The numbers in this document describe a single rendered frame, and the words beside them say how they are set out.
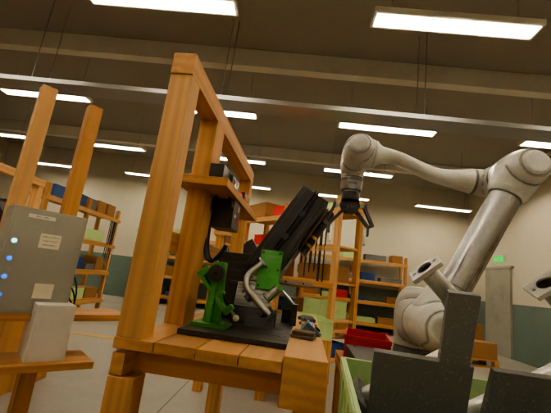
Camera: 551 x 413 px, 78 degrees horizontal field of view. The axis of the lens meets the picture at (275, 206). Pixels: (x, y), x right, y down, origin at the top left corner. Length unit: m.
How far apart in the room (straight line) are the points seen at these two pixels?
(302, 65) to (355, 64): 0.82
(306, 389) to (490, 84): 5.67
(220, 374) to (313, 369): 0.32
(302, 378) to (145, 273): 0.61
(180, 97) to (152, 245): 0.56
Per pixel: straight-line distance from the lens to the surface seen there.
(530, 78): 6.66
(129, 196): 12.30
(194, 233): 1.62
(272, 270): 1.78
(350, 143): 1.27
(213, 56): 5.96
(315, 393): 1.18
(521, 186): 1.38
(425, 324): 1.18
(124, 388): 1.32
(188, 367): 1.31
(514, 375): 0.69
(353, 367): 0.94
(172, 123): 1.37
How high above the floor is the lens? 1.13
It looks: 12 degrees up
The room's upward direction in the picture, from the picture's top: 7 degrees clockwise
